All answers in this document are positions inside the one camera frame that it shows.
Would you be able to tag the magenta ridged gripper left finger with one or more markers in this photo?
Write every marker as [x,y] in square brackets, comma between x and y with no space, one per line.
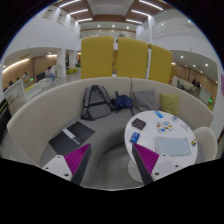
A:
[72,166]

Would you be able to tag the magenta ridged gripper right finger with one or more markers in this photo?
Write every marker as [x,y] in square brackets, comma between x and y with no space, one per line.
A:
[153,166]

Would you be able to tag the folded light blue towel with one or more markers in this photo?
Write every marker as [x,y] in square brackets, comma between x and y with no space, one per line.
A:
[172,146]

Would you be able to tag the small blue card box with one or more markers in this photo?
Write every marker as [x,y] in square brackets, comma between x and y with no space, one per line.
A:
[134,138]

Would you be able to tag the round white table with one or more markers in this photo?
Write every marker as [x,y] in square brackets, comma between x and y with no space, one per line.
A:
[164,134]

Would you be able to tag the colourful picture card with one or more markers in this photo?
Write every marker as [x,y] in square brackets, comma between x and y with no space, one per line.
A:
[163,127]

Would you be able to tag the black wallet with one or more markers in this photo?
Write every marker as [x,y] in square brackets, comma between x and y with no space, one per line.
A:
[138,123]

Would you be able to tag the blue card pack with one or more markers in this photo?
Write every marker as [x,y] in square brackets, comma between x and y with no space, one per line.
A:
[158,114]

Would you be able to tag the small yellow blue card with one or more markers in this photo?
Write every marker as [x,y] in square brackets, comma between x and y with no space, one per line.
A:
[194,142]

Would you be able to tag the grey cushion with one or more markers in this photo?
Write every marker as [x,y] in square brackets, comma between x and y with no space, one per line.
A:
[143,101]

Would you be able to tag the grey backpack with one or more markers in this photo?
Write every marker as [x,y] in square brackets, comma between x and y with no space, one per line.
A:
[96,103]

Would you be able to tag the white round chair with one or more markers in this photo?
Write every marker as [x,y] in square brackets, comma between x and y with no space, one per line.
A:
[207,144]

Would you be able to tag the olive green cushion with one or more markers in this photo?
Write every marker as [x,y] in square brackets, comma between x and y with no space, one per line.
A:
[170,103]

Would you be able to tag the curved beige sofa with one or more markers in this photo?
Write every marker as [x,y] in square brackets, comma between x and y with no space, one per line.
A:
[43,117]

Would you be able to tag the dark blue dotted bag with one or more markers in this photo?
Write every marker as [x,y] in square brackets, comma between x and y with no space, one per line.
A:
[122,101]

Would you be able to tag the seated person in background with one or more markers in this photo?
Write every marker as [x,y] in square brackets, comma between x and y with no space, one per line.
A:
[50,74]

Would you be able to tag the right yellow partition panel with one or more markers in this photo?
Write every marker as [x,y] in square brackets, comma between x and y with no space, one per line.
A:
[160,65]

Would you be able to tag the yellow partition panel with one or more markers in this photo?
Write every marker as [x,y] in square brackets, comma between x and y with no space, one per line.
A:
[160,65]
[96,57]
[132,58]

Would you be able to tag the middle yellow partition panel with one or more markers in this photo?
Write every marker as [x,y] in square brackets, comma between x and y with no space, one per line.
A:
[132,58]

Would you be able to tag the left yellow partition panel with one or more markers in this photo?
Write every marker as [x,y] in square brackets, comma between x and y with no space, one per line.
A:
[96,57]

